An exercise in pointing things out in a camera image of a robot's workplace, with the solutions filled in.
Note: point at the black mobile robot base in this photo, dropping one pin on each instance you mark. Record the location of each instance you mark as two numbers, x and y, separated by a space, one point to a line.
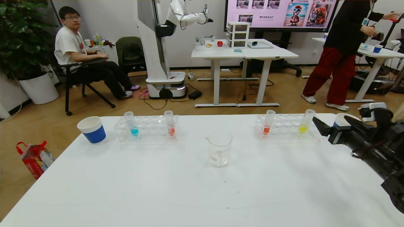
378 85

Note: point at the chair with green jacket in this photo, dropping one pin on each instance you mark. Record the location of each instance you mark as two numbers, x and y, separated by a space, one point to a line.
130 52

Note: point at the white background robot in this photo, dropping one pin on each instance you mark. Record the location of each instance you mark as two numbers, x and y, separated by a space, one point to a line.
154 47

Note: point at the blue white paper cup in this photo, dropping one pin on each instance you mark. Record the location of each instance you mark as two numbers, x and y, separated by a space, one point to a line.
341 119
93 132

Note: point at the white drawer organizer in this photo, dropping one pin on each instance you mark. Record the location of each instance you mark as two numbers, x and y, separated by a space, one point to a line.
238 34

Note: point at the seated man white shirt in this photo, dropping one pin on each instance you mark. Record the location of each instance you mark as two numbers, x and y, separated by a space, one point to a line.
71 44

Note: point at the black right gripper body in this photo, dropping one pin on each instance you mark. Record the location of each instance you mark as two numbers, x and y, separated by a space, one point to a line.
334 137

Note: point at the white standing desk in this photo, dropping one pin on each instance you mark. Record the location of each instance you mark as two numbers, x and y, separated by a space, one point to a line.
216 53
268 53

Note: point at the white plant pot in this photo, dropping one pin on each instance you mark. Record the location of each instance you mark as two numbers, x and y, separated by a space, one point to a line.
39 88

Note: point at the blue pigment test tube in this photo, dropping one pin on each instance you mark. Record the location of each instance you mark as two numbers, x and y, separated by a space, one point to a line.
132 126

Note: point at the green potted plant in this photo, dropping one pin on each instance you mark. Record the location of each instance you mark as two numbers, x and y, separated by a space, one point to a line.
22 34

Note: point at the small blue cup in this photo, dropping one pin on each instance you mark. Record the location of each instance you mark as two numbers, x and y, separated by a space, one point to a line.
377 49

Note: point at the black screen stand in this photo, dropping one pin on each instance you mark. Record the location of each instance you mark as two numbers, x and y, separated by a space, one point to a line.
281 64

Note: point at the standing person red trousers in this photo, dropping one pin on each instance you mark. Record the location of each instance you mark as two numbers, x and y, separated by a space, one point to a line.
341 47

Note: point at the black office chair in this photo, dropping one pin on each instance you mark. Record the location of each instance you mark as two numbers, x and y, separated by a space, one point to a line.
72 78

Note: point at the black power adapter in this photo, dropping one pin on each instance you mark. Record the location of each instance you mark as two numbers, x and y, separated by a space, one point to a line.
195 94

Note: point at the long white desk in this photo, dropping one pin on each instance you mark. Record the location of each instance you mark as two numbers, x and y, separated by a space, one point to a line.
385 53

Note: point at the white power strip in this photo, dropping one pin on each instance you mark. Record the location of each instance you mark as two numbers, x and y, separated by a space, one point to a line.
191 75

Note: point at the brown plush toy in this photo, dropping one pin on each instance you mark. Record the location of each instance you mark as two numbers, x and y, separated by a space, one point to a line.
109 43

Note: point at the grey flat tray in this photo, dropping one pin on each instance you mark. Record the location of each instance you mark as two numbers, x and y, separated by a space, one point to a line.
260 45

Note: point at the yellow pigment test tube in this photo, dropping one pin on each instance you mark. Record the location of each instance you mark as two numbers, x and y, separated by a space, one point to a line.
305 123

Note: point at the clear glass beaker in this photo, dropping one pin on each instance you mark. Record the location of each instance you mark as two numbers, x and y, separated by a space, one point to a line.
219 151

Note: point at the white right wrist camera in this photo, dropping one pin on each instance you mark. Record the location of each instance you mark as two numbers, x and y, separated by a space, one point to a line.
372 110

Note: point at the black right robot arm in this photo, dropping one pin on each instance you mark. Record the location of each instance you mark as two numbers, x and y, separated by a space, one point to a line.
391 164

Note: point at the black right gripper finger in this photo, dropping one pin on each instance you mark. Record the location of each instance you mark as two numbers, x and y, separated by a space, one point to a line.
328 131
355 121

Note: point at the red shopping bag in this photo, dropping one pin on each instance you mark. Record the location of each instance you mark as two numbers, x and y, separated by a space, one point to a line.
33 159

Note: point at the white side cabinet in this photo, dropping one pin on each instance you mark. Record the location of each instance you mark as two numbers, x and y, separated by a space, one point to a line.
99 50

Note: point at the large display screen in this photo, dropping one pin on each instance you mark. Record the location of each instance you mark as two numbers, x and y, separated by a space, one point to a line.
277 14

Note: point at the red pigment test tube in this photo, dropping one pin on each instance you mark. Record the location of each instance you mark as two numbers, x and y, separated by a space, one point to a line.
170 126
267 124

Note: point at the clear acrylic tube rack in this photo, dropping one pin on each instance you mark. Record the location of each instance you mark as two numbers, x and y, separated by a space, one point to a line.
287 129
151 129

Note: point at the grey small device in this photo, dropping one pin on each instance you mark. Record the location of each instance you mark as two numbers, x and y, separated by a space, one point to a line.
205 38

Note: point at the black camera tripod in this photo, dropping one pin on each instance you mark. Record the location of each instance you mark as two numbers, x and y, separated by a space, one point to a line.
391 30

